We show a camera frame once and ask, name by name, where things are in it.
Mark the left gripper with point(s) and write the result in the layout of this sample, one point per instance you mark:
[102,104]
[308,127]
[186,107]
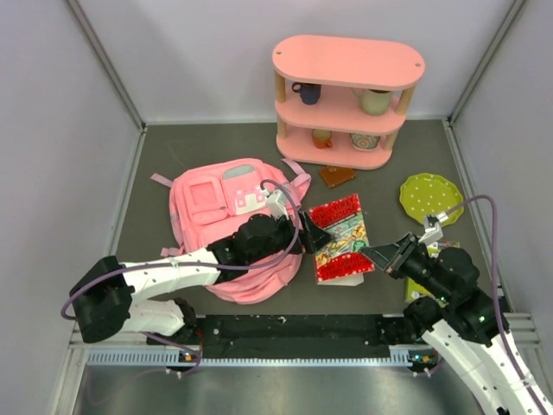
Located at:
[313,236]

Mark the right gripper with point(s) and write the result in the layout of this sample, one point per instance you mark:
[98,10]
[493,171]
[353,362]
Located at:
[385,256]

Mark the red patterned book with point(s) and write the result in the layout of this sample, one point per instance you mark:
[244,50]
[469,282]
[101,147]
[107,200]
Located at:
[339,262]

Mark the green cartoon book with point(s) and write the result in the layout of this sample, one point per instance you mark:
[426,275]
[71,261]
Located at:
[413,290]

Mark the pink student backpack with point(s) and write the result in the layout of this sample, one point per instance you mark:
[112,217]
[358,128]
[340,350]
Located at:
[211,202]

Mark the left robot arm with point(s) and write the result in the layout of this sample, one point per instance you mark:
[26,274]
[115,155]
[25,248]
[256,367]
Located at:
[114,297]

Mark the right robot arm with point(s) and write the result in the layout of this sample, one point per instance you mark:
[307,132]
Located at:
[464,325]

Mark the brown leather wallet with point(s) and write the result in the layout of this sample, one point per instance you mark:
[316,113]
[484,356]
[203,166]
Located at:
[334,176]

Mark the green polka dot plate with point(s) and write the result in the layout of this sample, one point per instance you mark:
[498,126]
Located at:
[425,193]

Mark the orange cup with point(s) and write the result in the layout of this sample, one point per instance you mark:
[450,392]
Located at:
[322,139]

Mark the patterned flower-shaped bowl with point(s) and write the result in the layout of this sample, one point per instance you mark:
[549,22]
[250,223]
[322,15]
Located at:
[365,142]

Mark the pink three-tier wooden shelf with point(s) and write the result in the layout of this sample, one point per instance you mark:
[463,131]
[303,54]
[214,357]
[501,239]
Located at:
[339,64]

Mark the dark blue mug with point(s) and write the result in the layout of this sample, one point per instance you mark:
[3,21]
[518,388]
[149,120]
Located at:
[309,93]

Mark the beige ceramic mug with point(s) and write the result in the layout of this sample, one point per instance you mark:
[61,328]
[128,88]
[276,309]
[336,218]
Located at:
[373,102]

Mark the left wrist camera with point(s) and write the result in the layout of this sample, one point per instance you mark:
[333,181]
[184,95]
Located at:
[276,201]

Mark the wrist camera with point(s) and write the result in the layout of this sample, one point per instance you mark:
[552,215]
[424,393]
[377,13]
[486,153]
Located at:
[276,201]
[433,228]

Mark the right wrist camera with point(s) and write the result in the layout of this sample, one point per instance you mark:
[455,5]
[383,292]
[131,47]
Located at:
[433,228]

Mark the white cable duct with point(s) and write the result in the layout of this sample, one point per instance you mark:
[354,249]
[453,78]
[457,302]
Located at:
[160,356]

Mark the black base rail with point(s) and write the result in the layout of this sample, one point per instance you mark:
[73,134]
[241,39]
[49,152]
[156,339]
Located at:
[273,336]

